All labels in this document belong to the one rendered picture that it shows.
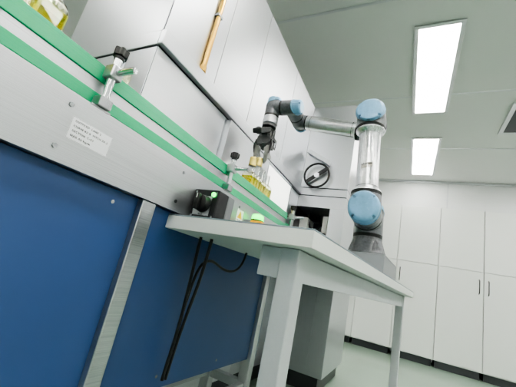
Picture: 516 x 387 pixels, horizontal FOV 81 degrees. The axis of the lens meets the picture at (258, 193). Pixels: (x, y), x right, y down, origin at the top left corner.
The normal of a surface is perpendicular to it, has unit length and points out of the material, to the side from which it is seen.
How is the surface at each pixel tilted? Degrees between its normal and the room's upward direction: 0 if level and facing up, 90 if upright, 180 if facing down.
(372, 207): 96
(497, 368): 90
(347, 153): 90
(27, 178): 90
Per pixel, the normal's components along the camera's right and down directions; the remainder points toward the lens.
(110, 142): 0.89, 0.07
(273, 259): -0.52, -0.33
